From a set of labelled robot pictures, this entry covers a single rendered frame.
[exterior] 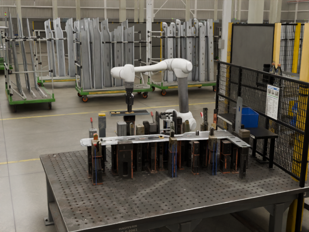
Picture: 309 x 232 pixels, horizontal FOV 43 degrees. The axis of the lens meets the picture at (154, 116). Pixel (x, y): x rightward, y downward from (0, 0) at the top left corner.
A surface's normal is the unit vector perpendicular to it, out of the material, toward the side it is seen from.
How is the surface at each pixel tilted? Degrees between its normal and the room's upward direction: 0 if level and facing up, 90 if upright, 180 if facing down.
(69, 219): 0
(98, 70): 86
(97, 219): 0
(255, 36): 88
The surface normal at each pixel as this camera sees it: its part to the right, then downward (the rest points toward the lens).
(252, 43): -0.94, 0.07
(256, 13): 0.37, 0.22
